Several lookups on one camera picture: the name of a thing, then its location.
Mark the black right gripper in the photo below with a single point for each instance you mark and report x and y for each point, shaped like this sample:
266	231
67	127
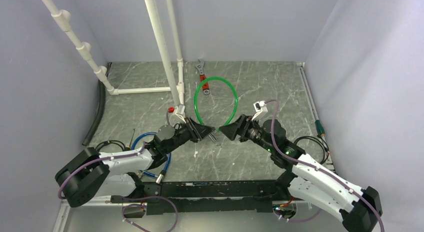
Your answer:
240	126

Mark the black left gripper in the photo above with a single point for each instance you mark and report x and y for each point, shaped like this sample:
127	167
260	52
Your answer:
197	131

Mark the green cable lock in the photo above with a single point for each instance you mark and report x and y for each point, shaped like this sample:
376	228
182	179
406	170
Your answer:
215	100

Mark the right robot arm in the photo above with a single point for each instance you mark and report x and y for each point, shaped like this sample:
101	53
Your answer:
358	209

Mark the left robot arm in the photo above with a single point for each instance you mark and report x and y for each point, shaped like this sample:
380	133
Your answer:
93	174

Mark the black foam tube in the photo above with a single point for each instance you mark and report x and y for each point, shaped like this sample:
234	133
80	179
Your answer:
98	114

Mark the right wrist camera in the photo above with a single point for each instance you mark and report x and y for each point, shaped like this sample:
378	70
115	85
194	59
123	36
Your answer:
260	110

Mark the red handled adjustable wrench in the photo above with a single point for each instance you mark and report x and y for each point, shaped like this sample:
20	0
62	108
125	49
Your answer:
200	68

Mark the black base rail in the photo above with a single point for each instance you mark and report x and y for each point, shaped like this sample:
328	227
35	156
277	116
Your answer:
216	196

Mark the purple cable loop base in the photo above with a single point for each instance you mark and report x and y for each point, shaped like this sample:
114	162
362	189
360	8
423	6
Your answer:
144	203

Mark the green handled screwdriver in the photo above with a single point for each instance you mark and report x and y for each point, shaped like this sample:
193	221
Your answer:
319	128

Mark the white pvc pipe frame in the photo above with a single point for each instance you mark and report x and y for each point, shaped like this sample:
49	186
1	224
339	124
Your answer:
125	30

